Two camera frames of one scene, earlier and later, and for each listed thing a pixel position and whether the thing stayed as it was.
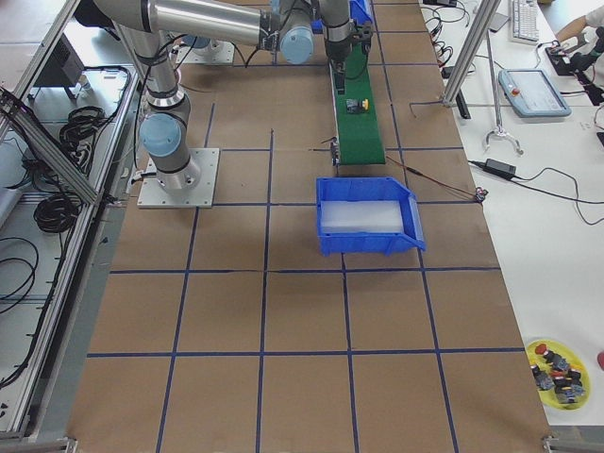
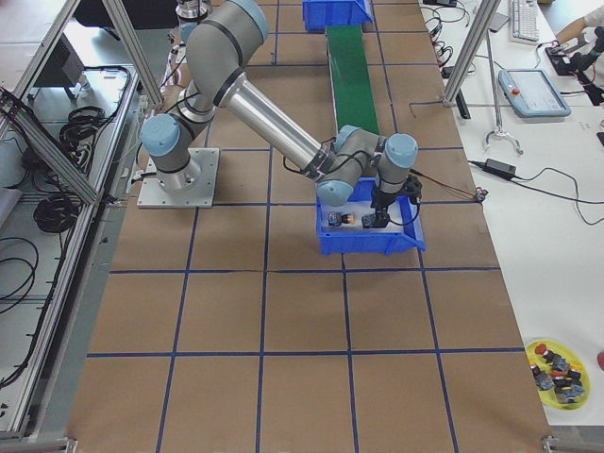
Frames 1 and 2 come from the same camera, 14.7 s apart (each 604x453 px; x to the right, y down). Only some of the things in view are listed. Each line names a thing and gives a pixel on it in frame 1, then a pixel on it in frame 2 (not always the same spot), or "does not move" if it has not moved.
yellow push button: (357, 106) -> (335, 219)
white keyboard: (525, 22) does not move
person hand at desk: (572, 28) does not move
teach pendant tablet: (530, 93) does not move
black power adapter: (499, 168) does not move
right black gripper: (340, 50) -> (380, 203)
